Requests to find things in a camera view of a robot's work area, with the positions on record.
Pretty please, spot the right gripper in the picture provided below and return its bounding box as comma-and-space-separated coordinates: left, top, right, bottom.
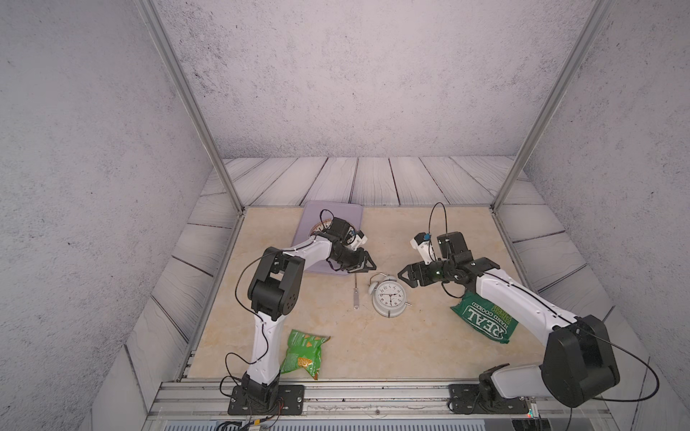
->
396, 258, 456, 287

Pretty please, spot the white alarm clock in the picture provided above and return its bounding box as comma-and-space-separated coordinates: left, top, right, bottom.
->
368, 273, 411, 318

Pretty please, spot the clear handled screwdriver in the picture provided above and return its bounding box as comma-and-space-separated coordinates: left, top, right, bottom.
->
353, 275, 360, 310

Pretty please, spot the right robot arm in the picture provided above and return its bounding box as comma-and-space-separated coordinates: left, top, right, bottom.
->
398, 232, 621, 408

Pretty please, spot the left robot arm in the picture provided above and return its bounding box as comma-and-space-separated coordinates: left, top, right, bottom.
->
239, 217, 377, 409

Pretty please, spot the patterned bowl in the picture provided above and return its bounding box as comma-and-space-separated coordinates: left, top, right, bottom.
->
309, 223, 330, 235

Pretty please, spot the lavender tray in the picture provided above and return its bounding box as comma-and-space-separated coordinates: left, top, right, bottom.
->
292, 200, 364, 246

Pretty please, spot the dark green chips bag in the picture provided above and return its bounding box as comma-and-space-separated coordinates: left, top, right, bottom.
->
451, 292, 519, 344

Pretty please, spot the light green snack bag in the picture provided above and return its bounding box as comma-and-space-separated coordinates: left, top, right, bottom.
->
280, 330, 331, 381

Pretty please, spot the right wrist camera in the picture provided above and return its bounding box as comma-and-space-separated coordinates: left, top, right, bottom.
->
411, 233, 436, 265

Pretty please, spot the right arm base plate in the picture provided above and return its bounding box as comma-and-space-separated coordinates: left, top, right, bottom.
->
447, 384, 530, 415

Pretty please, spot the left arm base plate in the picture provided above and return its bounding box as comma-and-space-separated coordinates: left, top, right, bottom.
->
227, 384, 305, 416

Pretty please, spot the right metal frame post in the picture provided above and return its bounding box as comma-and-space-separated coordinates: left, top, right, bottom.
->
491, 0, 616, 215

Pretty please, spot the metal frame post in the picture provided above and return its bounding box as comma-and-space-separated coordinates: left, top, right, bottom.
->
135, 0, 245, 214
491, 0, 616, 215

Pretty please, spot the aluminium front rail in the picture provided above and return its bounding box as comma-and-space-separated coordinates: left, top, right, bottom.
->
143, 379, 618, 430

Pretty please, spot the left metal frame post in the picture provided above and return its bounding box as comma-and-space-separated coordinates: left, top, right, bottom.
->
135, 0, 245, 214

